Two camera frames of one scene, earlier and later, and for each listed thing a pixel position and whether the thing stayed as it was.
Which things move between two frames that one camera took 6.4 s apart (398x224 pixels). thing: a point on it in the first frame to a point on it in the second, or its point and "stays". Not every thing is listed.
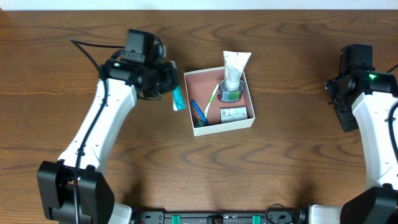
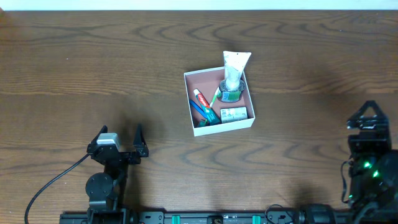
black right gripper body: (343, 109) to (367, 124)
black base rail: (221, 217) stays
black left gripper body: (170, 77) to (125, 154)
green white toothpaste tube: (179, 102) to (212, 117)
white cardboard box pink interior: (209, 114) stays
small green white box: (232, 114) stays
